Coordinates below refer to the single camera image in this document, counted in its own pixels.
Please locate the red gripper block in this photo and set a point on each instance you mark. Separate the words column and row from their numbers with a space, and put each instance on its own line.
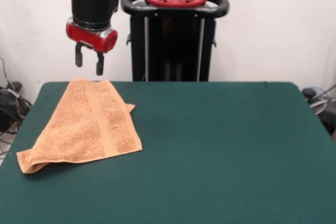
column 89, row 37

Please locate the tan terry towel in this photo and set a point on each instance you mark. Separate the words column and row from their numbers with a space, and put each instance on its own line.
column 84, row 129

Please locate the dark green table cloth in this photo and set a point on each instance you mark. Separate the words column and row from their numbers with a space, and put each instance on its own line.
column 210, row 155

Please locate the round black base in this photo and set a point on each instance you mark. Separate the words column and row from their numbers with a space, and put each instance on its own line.
column 328, row 119

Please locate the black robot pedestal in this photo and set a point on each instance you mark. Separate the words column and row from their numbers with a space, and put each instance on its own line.
column 181, row 51

